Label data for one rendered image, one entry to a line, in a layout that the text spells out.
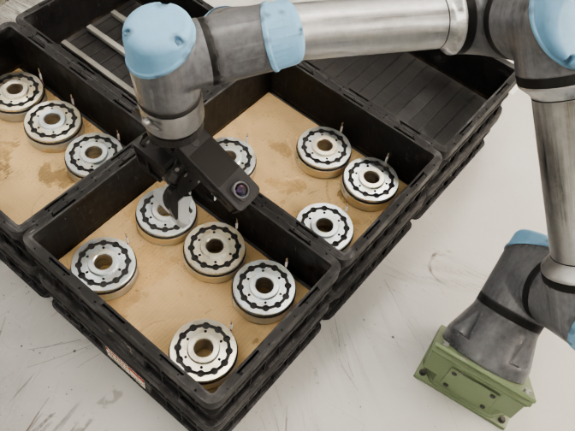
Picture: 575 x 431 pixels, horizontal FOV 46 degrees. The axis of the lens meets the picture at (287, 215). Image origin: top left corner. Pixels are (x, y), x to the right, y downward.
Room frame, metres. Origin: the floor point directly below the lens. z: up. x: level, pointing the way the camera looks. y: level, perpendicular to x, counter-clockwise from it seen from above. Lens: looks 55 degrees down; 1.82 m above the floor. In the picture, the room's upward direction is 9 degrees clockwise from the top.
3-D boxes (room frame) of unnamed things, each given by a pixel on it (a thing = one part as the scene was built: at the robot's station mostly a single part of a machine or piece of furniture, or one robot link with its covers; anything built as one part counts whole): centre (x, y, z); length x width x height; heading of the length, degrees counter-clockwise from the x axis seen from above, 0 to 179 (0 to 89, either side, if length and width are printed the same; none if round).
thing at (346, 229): (0.65, -0.07, 0.86); 0.10 x 0.10 x 0.01
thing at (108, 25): (0.98, 0.33, 0.87); 0.40 x 0.30 x 0.11; 58
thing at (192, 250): (0.58, 0.11, 0.86); 0.10 x 0.10 x 0.01
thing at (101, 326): (0.52, 0.15, 0.87); 0.40 x 0.30 x 0.11; 58
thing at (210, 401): (0.52, 0.15, 0.92); 0.40 x 0.30 x 0.02; 58
